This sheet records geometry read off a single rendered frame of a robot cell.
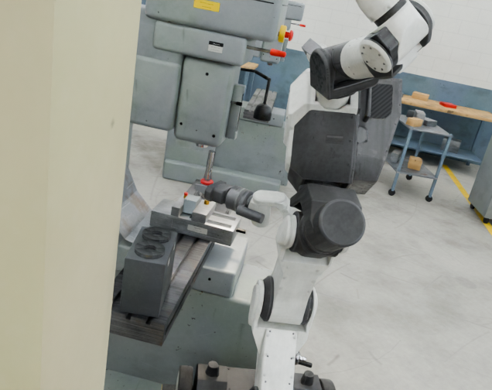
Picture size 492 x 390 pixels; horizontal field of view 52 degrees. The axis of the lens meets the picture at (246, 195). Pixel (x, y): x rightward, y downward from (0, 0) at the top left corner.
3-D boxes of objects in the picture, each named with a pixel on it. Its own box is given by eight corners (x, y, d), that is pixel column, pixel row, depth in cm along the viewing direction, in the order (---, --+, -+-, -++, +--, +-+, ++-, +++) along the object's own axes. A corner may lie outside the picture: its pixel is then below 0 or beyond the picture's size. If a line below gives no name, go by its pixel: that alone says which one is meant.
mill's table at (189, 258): (236, 202, 266) (238, 188, 263) (162, 347, 151) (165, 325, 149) (194, 193, 268) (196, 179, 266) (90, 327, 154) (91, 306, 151)
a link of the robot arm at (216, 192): (223, 174, 185) (252, 184, 180) (220, 198, 188) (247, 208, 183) (206, 182, 174) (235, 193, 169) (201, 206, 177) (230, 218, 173)
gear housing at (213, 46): (252, 61, 198) (257, 35, 194) (242, 67, 175) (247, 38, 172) (171, 44, 201) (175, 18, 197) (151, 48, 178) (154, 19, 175)
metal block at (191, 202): (198, 210, 211) (200, 196, 209) (194, 215, 205) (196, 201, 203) (186, 206, 211) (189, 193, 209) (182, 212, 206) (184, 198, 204)
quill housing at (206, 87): (230, 138, 208) (243, 59, 197) (219, 150, 189) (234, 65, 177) (186, 128, 210) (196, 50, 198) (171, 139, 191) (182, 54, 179)
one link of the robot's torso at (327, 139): (373, 210, 153) (378, 103, 161) (406, 183, 120) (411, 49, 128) (277, 201, 154) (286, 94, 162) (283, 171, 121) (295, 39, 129)
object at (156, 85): (188, 120, 211) (196, 57, 201) (170, 133, 188) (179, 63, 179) (145, 111, 212) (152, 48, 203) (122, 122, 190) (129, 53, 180)
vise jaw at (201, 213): (214, 210, 214) (216, 202, 213) (205, 224, 201) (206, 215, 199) (201, 206, 215) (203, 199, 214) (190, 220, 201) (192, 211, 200)
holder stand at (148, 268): (171, 280, 171) (179, 228, 164) (158, 318, 151) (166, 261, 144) (136, 274, 171) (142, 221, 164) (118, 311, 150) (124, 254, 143)
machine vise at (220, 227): (238, 231, 215) (243, 209, 211) (230, 247, 202) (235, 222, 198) (162, 212, 220) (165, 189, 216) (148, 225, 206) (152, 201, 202)
